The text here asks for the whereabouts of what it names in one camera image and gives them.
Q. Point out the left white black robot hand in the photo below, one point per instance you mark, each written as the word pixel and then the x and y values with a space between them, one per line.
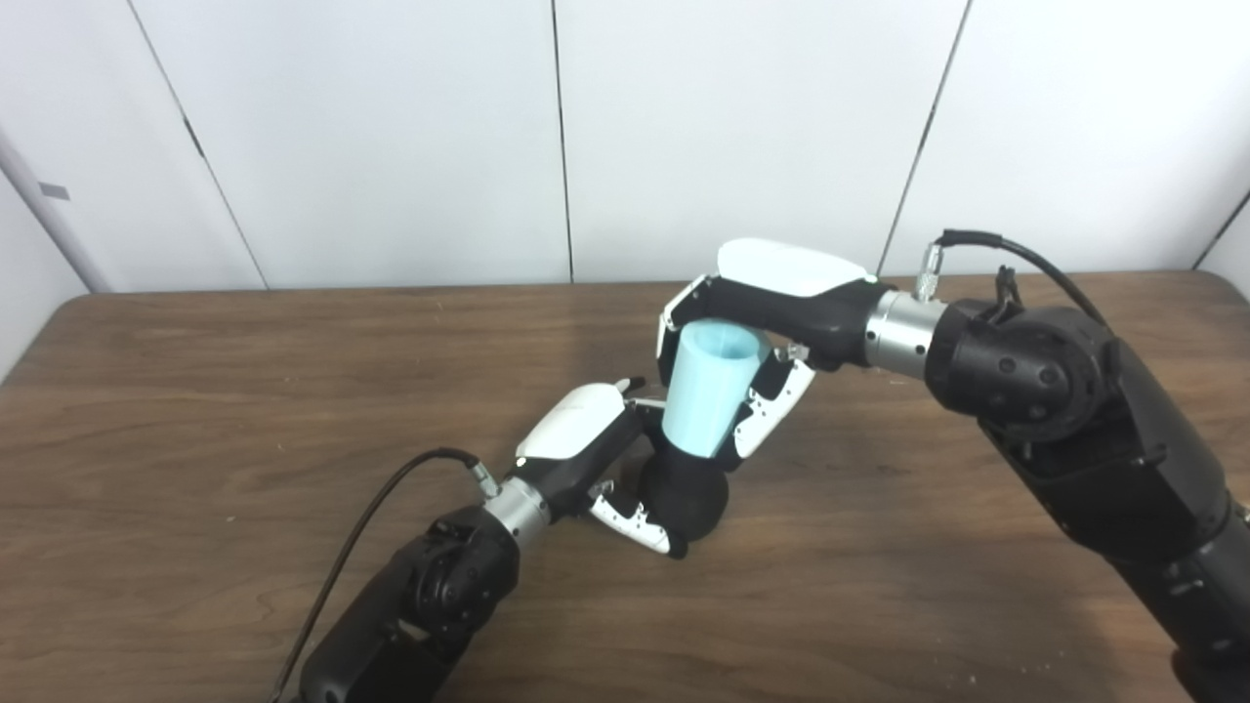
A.
pixel 576 430

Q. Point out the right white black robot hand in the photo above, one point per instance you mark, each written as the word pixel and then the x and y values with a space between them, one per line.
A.
pixel 801 293

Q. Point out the light blue cylinder cup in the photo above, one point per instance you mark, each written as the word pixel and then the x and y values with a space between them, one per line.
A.
pixel 708 391

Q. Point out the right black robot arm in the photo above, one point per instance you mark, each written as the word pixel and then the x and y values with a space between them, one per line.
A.
pixel 1094 420

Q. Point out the small grey wall tag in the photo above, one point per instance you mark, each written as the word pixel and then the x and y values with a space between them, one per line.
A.
pixel 55 191

